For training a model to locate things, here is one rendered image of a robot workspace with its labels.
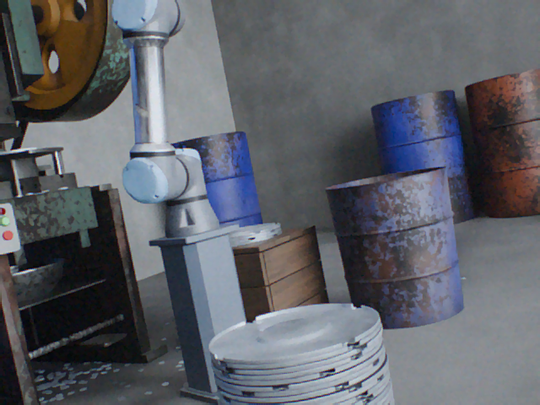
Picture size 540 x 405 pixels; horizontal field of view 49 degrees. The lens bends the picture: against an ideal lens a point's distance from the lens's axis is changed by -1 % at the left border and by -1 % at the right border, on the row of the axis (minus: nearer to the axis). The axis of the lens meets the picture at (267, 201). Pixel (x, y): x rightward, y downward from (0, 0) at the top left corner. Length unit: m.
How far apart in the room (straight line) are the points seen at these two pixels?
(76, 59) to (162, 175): 1.02
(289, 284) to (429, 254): 0.47
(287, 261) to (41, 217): 0.81
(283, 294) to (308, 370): 1.11
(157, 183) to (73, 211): 0.66
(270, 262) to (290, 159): 3.30
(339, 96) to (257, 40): 0.91
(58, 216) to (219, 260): 0.64
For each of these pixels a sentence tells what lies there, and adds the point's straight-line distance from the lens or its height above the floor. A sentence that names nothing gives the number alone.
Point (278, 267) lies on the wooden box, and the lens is 1.98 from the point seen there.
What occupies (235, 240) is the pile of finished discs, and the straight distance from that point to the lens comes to 2.02.
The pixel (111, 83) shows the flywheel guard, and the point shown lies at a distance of 2.32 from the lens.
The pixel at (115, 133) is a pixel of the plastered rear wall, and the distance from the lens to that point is 4.29.
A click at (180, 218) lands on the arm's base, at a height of 0.50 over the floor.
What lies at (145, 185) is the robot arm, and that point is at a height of 0.60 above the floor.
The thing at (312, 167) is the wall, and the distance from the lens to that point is 5.10.
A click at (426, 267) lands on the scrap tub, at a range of 1.97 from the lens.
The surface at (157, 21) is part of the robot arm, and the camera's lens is 1.54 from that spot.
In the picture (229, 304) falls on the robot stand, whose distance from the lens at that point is 1.66.
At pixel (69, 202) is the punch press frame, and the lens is 2.09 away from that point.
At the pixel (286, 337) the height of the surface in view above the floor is 0.31.
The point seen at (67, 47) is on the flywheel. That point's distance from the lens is 2.46.
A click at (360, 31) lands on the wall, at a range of 4.94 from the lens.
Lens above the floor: 0.58
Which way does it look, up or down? 3 degrees down
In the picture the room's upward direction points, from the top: 11 degrees counter-clockwise
